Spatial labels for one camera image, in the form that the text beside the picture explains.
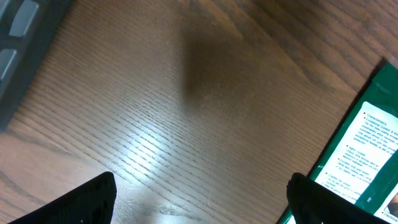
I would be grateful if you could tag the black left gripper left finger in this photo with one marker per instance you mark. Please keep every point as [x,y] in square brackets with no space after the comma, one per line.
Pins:
[90,203]

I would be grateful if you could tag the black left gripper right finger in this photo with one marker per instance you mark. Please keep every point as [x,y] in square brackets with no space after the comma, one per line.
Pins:
[311,203]

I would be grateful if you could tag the green white 3M package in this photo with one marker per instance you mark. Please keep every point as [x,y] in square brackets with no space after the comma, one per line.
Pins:
[359,162]

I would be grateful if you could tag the grey plastic mesh basket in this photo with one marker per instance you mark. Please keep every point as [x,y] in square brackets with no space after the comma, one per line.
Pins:
[27,30]

